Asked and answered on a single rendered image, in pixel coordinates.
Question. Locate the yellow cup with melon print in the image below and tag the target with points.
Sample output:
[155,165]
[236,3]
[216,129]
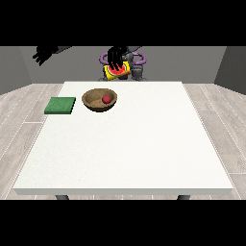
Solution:
[127,68]

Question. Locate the brown wooden bowl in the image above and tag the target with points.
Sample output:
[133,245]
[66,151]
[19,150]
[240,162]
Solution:
[93,100]

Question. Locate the green square pad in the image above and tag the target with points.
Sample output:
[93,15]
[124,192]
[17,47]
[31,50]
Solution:
[60,105]

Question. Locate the small red ball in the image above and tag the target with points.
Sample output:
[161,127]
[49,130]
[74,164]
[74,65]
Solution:
[106,99]

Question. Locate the grey robot trunk purple rings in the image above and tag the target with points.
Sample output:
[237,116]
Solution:
[138,71]

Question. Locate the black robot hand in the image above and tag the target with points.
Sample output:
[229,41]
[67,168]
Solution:
[116,56]
[44,53]

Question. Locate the dark table leg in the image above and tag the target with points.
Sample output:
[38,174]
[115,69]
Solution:
[184,197]
[62,197]

